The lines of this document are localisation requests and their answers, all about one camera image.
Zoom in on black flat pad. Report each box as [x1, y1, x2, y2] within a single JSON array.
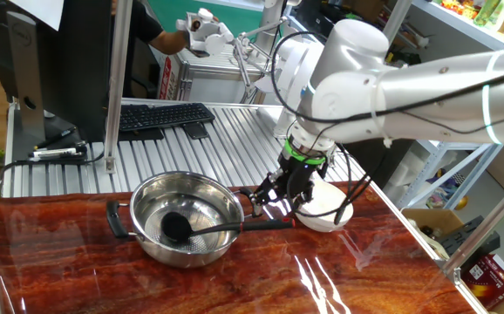
[[118, 126, 166, 143]]

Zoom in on wood grain table mat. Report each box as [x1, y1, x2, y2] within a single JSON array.
[[0, 181, 480, 314]]

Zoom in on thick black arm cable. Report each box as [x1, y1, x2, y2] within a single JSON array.
[[270, 30, 504, 126]]

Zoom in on black keyboard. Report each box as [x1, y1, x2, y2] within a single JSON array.
[[118, 102, 216, 133]]

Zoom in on black computer monitor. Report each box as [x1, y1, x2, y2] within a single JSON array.
[[0, 0, 125, 147]]

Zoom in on white ceramic bowl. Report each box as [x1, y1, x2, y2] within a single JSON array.
[[295, 179, 355, 233]]

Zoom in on operator bare forearm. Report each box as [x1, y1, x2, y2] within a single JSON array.
[[148, 29, 192, 57]]

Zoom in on steel pot with black handles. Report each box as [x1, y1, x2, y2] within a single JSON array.
[[106, 170, 257, 269]]

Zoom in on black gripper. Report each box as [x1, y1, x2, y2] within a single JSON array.
[[249, 151, 328, 219]]

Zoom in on white paper note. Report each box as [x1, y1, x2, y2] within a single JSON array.
[[6, 0, 65, 31]]

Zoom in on black smartphone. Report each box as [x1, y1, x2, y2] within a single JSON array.
[[180, 121, 211, 140]]

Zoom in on black plastic crate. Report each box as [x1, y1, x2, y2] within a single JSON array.
[[286, 0, 392, 34]]

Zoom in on brown cardboard box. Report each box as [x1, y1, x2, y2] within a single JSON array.
[[402, 208, 467, 263]]

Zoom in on black table cable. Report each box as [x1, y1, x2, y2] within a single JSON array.
[[0, 150, 107, 198]]

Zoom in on colourful toy pile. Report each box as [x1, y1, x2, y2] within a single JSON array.
[[425, 167, 470, 211]]

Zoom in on black plastic ladle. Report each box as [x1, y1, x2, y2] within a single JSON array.
[[160, 211, 296, 244]]

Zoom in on red printed carton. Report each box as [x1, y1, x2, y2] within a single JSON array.
[[460, 254, 504, 311]]

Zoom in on black white handheld tool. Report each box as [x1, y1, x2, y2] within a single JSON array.
[[27, 141, 90, 161]]

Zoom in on white haptic control device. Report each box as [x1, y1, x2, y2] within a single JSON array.
[[175, 7, 289, 104]]

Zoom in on person in black shirt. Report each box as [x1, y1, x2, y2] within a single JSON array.
[[123, 0, 166, 99]]

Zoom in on black pen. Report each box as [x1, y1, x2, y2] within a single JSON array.
[[33, 126, 78, 152]]

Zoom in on black plastic case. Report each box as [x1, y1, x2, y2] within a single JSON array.
[[435, 215, 501, 263]]

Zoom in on white metal shelving rack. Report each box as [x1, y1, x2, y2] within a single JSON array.
[[382, 0, 504, 210]]

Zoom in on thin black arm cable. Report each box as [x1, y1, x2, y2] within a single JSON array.
[[286, 111, 504, 226]]

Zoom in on green bottles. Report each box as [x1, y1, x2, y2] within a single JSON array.
[[473, 0, 504, 28]]

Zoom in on aluminium equipment case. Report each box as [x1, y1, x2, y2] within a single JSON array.
[[158, 45, 275, 105]]

